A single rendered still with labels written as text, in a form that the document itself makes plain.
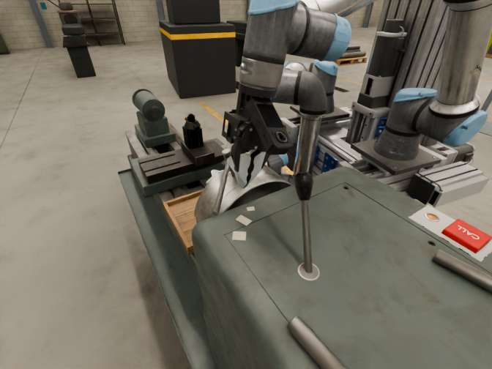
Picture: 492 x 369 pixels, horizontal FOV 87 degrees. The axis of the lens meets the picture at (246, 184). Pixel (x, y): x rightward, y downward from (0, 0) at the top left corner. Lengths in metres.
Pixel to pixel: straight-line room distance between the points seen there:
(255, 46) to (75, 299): 2.01
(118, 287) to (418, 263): 1.89
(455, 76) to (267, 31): 0.56
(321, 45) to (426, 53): 0.76
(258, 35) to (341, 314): 0.44
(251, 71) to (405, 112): 0.66
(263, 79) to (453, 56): 0.53
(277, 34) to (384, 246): 0.42
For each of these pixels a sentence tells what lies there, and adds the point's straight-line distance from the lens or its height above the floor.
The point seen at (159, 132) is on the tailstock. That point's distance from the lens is 1.78.
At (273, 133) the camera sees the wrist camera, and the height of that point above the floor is 1.45.
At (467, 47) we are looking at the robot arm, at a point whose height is 1.54.
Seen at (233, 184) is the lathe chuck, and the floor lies 1.23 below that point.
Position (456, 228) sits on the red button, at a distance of 0.66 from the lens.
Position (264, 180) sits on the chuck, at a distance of 0.69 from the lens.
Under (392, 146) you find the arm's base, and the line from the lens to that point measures 1.06.
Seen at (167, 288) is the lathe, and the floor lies 0.54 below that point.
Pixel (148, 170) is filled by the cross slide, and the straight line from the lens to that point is 1.32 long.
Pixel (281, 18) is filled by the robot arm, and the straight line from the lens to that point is 0.47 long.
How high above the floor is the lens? 1.63
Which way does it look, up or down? 36 degrees down
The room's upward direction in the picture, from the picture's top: straight up
